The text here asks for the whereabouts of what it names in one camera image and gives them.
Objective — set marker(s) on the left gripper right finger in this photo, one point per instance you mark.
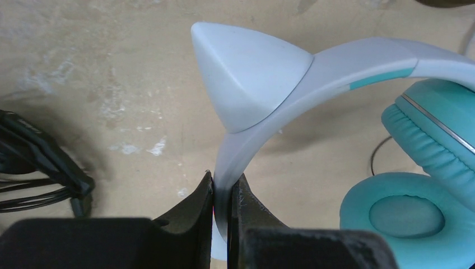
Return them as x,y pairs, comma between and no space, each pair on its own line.
257,239

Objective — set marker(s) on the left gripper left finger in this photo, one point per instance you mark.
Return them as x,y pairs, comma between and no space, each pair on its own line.
180,238

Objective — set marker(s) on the black headphones with cable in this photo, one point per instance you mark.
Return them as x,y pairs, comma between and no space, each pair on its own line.
25,149

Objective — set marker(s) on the teal white cat headphones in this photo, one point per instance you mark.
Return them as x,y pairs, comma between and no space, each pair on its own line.
257,84

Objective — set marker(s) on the brown headphones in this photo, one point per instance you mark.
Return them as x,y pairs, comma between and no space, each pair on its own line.
446,3

